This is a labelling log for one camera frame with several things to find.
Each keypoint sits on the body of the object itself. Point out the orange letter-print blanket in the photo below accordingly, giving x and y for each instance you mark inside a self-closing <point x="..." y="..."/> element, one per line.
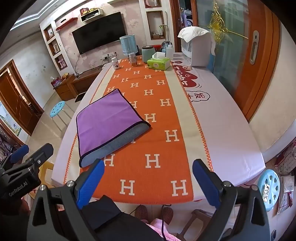
<point x="152" y="120"/>

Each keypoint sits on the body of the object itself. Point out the purple and grey towel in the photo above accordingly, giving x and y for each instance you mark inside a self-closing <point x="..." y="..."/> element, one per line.
<point x="108" y="122"/>

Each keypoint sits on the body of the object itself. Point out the orange wooden sliding door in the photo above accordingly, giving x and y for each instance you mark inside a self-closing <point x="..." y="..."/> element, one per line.
<point x="263" y="64"/>

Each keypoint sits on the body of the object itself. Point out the white cloth cover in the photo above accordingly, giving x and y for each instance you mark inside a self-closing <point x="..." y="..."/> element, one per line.
<point x="193" y="33"/>

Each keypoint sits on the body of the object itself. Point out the dark door mat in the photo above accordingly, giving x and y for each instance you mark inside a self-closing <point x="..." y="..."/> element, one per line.
<point x="80" y="97"/>

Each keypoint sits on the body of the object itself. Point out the red wall shelf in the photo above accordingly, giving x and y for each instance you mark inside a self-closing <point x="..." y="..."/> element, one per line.
<point x="66" y="24"/>

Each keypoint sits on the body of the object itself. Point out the blue plastic stool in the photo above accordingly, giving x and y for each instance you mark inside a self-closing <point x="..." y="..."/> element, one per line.
<point x="269" y="185"/>
<point x="57" y="109"/>

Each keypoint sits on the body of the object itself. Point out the dark cloth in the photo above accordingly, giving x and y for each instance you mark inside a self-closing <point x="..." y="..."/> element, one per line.
<point x="115" y="220"/>

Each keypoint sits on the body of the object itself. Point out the black wall television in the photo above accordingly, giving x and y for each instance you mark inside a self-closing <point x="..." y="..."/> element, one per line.
<point x="99" y="32"/>

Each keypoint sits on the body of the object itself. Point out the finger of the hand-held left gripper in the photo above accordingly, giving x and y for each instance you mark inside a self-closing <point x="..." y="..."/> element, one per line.
<point x="19" y="153"/>
<point x="41" y="153"/>

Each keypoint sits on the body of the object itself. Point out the white wall shelf box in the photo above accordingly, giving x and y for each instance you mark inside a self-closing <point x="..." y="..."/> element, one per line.
<point x="91" y="15"/>

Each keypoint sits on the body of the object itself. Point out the white pill bottle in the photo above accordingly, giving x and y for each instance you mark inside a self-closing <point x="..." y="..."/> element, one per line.
<point x="115" y="63"/>

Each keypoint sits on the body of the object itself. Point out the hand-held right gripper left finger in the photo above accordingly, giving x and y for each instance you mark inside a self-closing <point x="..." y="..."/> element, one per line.
<point x="91" y="183"/>

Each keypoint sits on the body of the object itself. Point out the white countertop appliance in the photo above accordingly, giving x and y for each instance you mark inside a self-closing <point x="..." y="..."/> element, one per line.
<point x="198" y="52"/>

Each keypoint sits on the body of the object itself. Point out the wooden television cabinet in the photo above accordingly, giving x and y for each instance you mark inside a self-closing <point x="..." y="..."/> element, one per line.
<point x="78" y="82"/>

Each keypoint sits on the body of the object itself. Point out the gold hanging ornament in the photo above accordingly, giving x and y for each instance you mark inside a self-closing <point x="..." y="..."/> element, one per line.
<point x="217" y="19"/>

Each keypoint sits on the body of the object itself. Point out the beige plastic stool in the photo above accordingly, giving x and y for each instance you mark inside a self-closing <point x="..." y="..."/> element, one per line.
<point x="196" y="223"/>

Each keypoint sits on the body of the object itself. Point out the yellow plastic stool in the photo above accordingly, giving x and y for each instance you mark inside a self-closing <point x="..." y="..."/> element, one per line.
<point x="45" y="170"/>

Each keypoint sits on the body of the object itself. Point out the brown wooden door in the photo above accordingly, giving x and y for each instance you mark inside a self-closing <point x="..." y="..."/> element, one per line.
<point x="17" y="99"/>

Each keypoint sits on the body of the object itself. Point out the white printed tablecloth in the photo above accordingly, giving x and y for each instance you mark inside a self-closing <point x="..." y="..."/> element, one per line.
<point x="222" y="120"/>

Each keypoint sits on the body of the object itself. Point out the brown slipper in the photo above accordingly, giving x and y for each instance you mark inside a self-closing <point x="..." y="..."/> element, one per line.
<point x="168" y="213"/>
<point x="141" y="212"/>

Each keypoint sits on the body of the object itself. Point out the pile of plastic bags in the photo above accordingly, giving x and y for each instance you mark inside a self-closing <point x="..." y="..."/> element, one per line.
<point x="286" y="176"/>

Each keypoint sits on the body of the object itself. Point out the teal canister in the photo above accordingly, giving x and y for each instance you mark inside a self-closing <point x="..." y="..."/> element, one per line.
<point x="147" y="54"/>

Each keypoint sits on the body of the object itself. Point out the wall poster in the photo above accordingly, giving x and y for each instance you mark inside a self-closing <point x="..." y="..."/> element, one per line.
<point x="10" y="122"/>

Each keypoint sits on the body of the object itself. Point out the blue water bottle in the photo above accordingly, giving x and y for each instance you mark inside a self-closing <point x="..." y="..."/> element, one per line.
<point x="128" y="45"/>

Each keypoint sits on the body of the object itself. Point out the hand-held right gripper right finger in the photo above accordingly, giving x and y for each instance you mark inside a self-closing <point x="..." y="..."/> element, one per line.
<point x="205" y="185"/>

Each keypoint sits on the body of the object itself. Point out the green tissue pack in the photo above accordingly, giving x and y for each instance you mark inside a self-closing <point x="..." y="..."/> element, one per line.
<point x="158" y="64"/>

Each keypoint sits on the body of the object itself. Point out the white power strip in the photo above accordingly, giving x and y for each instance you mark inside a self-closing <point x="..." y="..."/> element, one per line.
<point x="109" y="56"/>

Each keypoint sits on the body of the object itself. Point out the pink fuzzy cloth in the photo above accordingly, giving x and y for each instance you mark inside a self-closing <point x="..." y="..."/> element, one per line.
<point x="171" y="231"/>

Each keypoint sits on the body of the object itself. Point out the pink packet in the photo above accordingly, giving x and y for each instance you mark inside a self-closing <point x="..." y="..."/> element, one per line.
<point x="56" y="82"/>

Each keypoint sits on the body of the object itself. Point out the glass jar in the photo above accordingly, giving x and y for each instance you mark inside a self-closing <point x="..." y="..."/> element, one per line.
<point x="132" y="59"/>

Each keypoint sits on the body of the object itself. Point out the white plastic bottle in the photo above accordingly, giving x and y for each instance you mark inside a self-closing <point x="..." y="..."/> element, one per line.
<point x="169" y="52"/>

